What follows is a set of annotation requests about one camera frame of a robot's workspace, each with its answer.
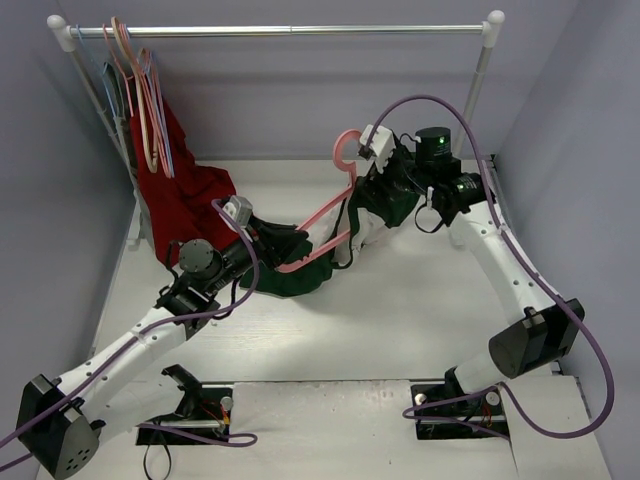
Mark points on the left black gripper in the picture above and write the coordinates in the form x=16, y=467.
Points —
x=263, y=240

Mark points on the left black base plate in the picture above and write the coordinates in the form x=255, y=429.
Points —
x=210, y=418

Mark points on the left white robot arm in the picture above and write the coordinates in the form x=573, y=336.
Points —
x=63, y=421

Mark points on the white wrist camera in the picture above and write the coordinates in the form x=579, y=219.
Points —
x=377, y=144
x=239, y=209

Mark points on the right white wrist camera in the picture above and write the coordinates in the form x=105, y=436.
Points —
x=377, y=144

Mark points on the red t shirt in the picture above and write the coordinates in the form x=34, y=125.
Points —
x=181, y=207

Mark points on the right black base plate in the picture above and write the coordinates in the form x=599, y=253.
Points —
x=477, y=418

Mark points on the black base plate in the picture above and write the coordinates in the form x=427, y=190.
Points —
x=477, y=418
x=210, y=418

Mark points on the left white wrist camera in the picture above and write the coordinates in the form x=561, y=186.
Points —
x=239, y=209

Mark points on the white green raglan t shirt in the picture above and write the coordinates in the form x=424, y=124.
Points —
x=371, y=219

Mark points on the white metal clothes rack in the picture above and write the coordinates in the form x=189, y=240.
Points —
x=279, y=92

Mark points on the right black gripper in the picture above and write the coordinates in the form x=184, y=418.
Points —
x=388, y=176

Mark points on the blue plastic hanger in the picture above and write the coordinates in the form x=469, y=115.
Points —
x=108, y=79

